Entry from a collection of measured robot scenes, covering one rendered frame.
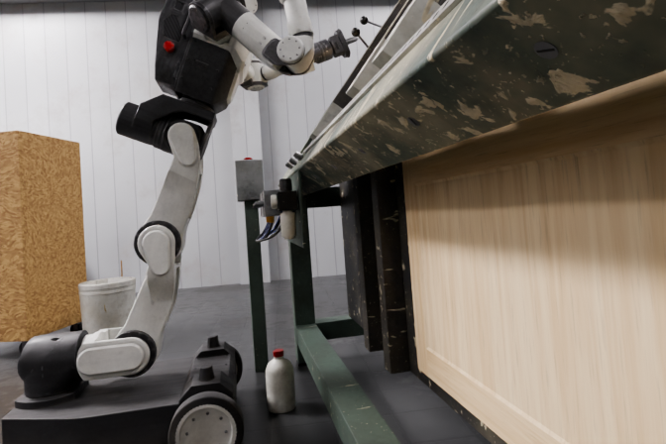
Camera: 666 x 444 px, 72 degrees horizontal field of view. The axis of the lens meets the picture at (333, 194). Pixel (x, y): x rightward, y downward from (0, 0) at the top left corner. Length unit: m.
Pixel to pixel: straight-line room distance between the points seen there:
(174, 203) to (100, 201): 3.66
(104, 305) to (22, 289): 0.45
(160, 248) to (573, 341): 1.17
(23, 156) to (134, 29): 2.67
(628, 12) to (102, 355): 1.52
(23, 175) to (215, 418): 2.04
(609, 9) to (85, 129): 5.16
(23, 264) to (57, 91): 2.79
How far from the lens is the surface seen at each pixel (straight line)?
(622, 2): 0.33
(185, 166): 1.54
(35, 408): 1.70
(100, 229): 5.20
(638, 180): 0.61
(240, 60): 1.58
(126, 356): 1.60
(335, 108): 1.49
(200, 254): 4.95
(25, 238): 3.06
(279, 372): 1.70
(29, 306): 3.09
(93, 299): 2.88
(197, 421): 1.44
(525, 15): 0.36
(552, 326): 0.76
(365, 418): 1.21
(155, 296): 1.58
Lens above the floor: 0.68
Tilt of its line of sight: 2 degrees up
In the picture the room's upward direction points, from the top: 4 degrees counter-clockwise
